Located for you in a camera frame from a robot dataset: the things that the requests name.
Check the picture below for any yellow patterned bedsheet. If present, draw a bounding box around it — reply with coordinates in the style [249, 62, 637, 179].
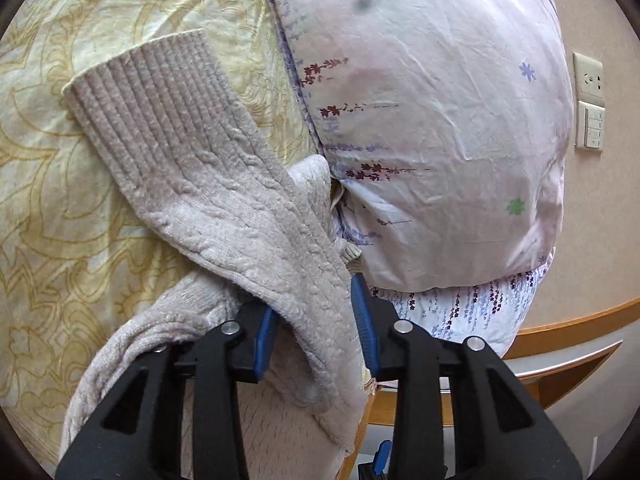
[0, 0, 321, 466]

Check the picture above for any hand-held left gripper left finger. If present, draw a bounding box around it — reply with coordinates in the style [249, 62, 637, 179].
[55, 302, 281, 480]

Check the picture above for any beige cable knit sweater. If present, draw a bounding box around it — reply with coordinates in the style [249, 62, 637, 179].
[59, 29, 373, 480]

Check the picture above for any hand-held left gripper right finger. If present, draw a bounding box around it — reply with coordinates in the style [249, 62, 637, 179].
[350, 274, 583, 480]

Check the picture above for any white purple floral pillow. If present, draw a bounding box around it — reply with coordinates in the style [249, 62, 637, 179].
[372, 252, 556, 358]

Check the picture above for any pink floral pillow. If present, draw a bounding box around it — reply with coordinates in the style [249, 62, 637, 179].
[257, 0, 575, 293]

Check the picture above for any wall light switch panel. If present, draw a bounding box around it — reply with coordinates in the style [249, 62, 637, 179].
[574, 101, 607, 152]

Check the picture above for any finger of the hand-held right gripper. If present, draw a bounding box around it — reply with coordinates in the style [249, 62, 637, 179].
[371, 439, 394, 480]

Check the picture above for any wall power socket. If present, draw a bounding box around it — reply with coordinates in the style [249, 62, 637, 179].
[572, 52, 606, 106]

